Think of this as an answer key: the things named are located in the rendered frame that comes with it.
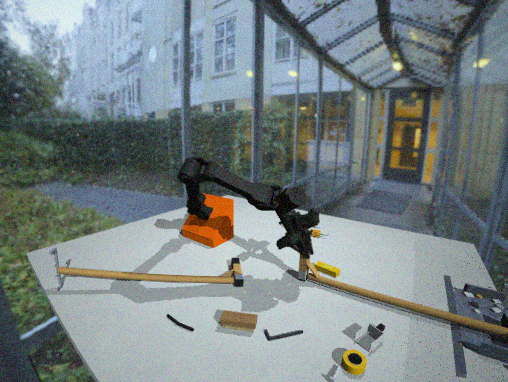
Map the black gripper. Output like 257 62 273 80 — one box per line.
276 210 314 259

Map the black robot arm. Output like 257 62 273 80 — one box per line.
178 157 320 230

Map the dark grey l-shaped bar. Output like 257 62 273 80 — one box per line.
264 329 303 341

